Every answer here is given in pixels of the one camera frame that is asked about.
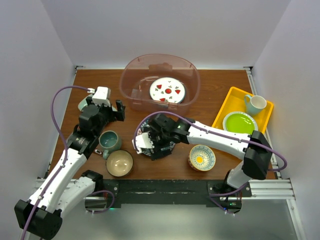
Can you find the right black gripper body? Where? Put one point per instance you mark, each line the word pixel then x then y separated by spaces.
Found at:
pixel 161 138

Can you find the green plate white rim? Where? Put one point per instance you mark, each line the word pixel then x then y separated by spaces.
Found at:
pixel 239 122

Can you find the mint green rectangular dish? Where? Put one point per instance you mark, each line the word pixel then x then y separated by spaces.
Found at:
pixel 83 103

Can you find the teal ceramic cup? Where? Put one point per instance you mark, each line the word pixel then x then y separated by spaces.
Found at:
pixel 109 142

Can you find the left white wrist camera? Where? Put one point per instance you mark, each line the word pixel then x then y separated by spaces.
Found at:
pixel 101 95

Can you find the blue floral plate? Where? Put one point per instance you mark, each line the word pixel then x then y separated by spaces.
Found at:
pixel 157 141

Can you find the yellow plastic tray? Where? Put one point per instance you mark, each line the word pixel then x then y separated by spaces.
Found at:
pixel 234 102

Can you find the yellow flower patterned bowl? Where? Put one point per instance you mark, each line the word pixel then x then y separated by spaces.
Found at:
pixel 201 158

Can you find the pink translucent plastic bin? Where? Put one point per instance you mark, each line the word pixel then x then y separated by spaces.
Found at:
pixel 143 70

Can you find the light blue mug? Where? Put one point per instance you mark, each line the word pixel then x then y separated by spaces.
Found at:
pixel 254 104

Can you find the brown beige bowl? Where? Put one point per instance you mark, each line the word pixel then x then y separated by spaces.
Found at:
pixel 119 163

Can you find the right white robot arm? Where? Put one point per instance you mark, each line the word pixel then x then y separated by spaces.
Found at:
pixel 253 149

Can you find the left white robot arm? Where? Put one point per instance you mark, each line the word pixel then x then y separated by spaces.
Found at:
pixel 42 214

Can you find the green rim lettered plate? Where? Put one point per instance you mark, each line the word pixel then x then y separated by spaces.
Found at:
pixel 144 128

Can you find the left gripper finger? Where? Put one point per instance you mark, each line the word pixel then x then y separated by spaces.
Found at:
pixel 120 115
pixel 119 105

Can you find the aluminium frame rail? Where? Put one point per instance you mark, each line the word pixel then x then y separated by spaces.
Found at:
pixel 279 189

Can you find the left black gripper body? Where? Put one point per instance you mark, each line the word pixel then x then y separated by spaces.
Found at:
pixel 107 114

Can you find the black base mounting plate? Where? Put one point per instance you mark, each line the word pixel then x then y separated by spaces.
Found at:
pixel 211 193

